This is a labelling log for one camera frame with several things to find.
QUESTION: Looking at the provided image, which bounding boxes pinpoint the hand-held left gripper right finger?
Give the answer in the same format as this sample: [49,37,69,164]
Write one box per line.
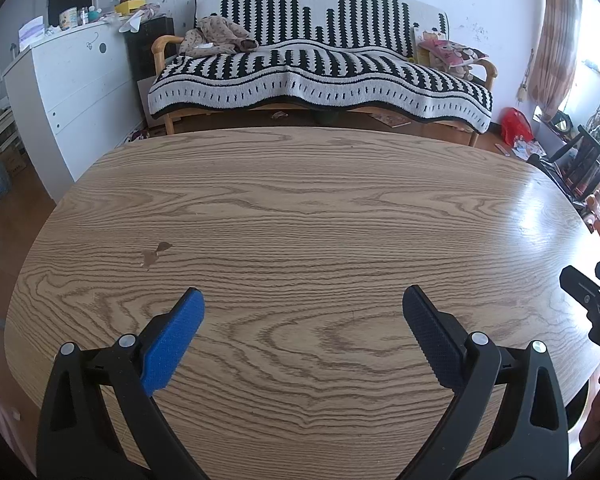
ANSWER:
[397,285,571,480]

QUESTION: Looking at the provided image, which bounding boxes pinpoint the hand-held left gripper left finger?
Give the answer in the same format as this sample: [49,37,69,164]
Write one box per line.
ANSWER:
[36,287,208,480]

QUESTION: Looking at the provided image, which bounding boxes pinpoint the black chair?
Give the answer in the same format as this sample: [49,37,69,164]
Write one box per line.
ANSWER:
[527,125,600,206]

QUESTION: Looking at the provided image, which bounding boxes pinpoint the scattered papers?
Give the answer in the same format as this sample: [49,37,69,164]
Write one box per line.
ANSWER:
[510,140,546,161]

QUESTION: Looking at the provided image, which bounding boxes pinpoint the red plastic bag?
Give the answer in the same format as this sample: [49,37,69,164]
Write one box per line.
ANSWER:
[500,107,535,143]

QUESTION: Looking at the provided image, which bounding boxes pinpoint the hanging brush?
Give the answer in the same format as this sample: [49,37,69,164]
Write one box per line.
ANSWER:
[516,47,536,103]

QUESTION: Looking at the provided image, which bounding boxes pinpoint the flat cardboard piece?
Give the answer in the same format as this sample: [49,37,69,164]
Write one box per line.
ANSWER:
[372,110,413,128]

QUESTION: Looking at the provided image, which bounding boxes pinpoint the patterned curtain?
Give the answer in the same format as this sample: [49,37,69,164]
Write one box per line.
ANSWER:
[527,0,581,121]

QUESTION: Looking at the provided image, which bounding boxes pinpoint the leaning cardboard sheet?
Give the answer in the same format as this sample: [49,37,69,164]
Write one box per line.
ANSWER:
[137,77,157,128]

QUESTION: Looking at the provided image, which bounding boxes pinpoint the pink cartoon cushion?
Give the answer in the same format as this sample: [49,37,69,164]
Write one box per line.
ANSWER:
[420,39,490,79]

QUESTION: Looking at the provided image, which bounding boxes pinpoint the white cabinet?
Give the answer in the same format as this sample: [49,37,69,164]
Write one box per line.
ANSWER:
[2,10,153,201]

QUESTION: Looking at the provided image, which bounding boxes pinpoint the white cartoon cushion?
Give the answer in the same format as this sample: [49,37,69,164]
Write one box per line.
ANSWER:
[412,27,451,63]

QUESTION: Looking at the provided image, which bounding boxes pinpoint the black cabinet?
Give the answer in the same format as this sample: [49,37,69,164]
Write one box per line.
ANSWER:
[125,16,176,86]

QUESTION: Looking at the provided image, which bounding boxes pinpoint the sofa with striped blanket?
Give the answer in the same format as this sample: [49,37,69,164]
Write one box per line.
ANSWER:
[146,0,495,133]

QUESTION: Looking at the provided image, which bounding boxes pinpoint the white folded paper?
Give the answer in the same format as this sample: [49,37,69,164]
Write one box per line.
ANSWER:
[122,7,148,33]

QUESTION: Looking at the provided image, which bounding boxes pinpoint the white paper stand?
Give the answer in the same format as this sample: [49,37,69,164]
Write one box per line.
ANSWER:
[17,16,46,53]

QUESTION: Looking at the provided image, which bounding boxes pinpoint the wooden frame sofa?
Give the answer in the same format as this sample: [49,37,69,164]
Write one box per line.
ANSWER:
[151,35,498,148]

